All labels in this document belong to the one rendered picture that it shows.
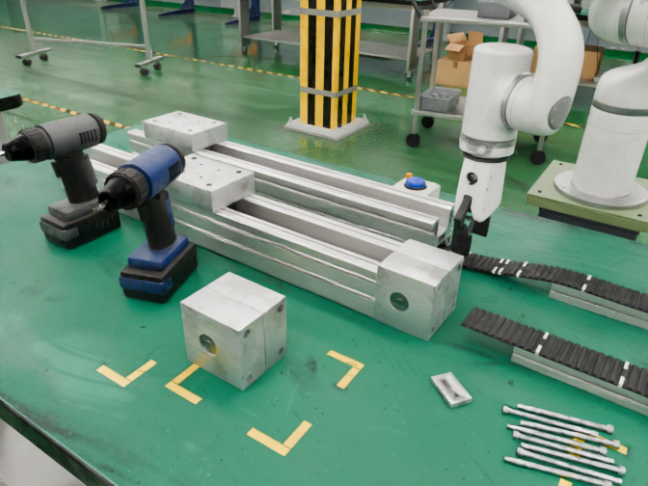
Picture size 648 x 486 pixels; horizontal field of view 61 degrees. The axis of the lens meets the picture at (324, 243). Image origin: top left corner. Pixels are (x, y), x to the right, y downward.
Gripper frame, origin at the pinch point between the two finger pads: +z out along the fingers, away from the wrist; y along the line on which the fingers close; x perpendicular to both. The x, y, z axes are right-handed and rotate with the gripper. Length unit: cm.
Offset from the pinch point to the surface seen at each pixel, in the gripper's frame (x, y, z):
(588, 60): 67, 468, 43
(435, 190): 13.2, 14.4, -0.4
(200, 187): 39.9, -24.3, -7.0
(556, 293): -15.9, -1.8, 4.2
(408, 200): 13.5, 2.4, -2.4
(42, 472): 71, -50, 62
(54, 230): 62, -39, 2
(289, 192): 35.8, -4.8, -0.5
